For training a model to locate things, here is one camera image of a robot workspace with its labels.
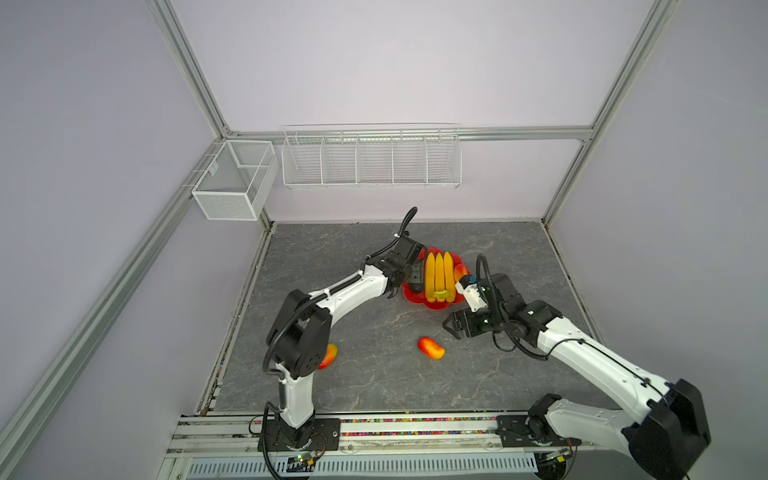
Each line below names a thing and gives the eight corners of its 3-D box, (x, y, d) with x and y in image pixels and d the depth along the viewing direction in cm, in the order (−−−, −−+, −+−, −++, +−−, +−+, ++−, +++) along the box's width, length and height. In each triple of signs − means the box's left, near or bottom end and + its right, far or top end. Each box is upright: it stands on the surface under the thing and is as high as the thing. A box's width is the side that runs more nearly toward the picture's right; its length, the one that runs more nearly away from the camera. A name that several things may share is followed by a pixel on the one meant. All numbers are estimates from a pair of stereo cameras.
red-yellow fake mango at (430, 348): (415, 348, 89) (416, 344, 87) (421, 339, 91) (422, 334, 89) (438, 364, 86) (440, 360, 84) (444, 354, 88) (446, 349, 86)
